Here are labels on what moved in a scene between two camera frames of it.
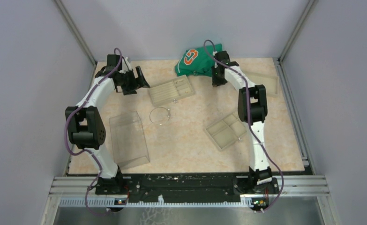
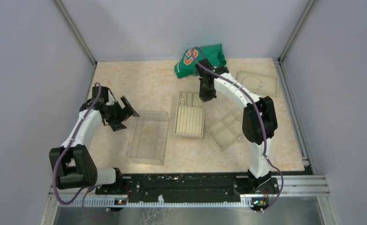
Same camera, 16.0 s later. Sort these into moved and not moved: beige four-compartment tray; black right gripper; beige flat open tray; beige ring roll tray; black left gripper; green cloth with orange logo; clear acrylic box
Moved: clear acrylic box; black right gripper; beige ring roll tray; black left gripper
Not moved: beige four-compartment tray; beige flat open tray; green cloth with orange logo
